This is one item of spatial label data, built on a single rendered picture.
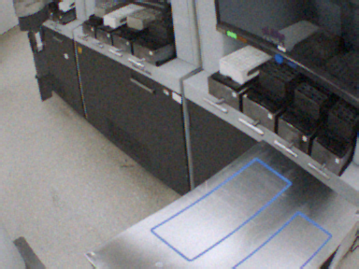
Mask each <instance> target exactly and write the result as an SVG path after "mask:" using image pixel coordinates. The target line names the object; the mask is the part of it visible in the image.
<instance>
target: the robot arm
mask: <svg viewBox="0 0 359 269"><path fill-rule="evenodd" d="M49 2H50V0H12V3H13V7H14V8H15V9H14V10H15V14H16V15H15V16H16V17H17V18H18V21H19V27H20V30H21V31H22V32H27V31H28V33H27V35H28V36H27V37H28V39H29V42H30V47H31V51H32V52H33V57H34V64H35V68H36V76H35V78H36V80H37V83H38V88H39V92H40V96H41V100H42V102H43V101H45V100H47V99H50V98H51V97H52V90H51V85H50V79H49V70H48V67H49V66H48V64H47V57H46V55H47V54H46V48H45V47H46V42H45V37H44V36H45V31H44V29H43V27H42V26H41V25H42V24H43V23H44V22H46V21H47V20H48V18H49V16H50V14H49V6H48V3H49ZM0 269H33V268H32V266H31V265H30V264H29V262H28V261H27V260H26V258H24V255H23V253H22V249H21V248H20V247H16V246H15V245H14V243H13V242H12V239H11V237H10V236H9V234H8V232H7V230H6V227H5V226H4V224H3V222H2V221H1V219H0Z"/></svg>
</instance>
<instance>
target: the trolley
mask: <svg viewBox="0 0 359 269"><path fill-rule="evenodd" d="M358 222H359V208H358V207H356V206H355V205H353V204H351V203H350V202H349V201H348V200H346V199H345V198H343V196H341V195H339V194H338V193H337V192H336V191H333V189H331V188H329V186H327V185H326V184H324V183H323V182H322V181H320V180H319V179H318V178H316V177H315V176H314V175H313V174H311V173H310V172H309V171H307V170H306V169H304V168H303V167H302V166H300V165H299V164H298V163H295V162H294V161H293V160H292V159H290V158H288V157H287V156H286V155H285V154H283V153H281V151H279V150H278V149H275V147H273V146H272V145H269V143H267V142H266V141H265V140H264V139H262V140H261V141H259V143H257V144H256V145H255V146H254V147H252V148H251V149H249V150H247V151H246V152H245V153H244V154H242V155H241V156H239V158H237V159H236V160H234V161H233V162H232V163H231V164H229V165H226V166H225V167H224V168H223V169H222V170H221V171H219V172H218V173H217V174H215V175H214V176H212V177H211V178H210V179H208V180H205V181H204V182H202V183H201V184H200V185H199V186H198V187H196V188H195V189H193V190H191V191H188V192H187V193H185V195H183V196H182V197H180V198H179V199H177V200H176V201H174V202H172V203H171V204H169V205H166V206H165V207H164V208H163V209H160V210H158V212H155V213H153V214H152V215H150V216H149V217H147V218H145V219H143V220H142V221H141V222H139V223H137V224H135V225H134V226H131V228H128V229H126V230H124V231H122V232H121V233H119V234H117V235H115V236H113V237H111V238H109V239H108V240H107V241H105V242H103V243H101V244H99V245H97V246H95V247H94V248H91V249H89V250H87V251H86V252H84V253H83V255H84V257H85V258H86V259H88V261H89V263H90V265H91V266H92V268H93V269H319V267H321V265H323V263H324V262H325V261H326V260H327V259H328V257H330V255H332V253H333V252H334V251H335V250H336V248H337V247H338V246H339V245H340V244H341V245H340V246H339V249H338V251H337V254H336V256H335V258H334V259H333V261H332V263H331V265H330V267H329V268H328V269H336V268H337V266H338V264H339V261H340V260H341V258H342V256H343V254H344V252H345V250H346V248H347V246H348V245H349V243H350V241H351V239H352V236H353V233H354V231H355V229H356V227H357V225H358Z"/></svg>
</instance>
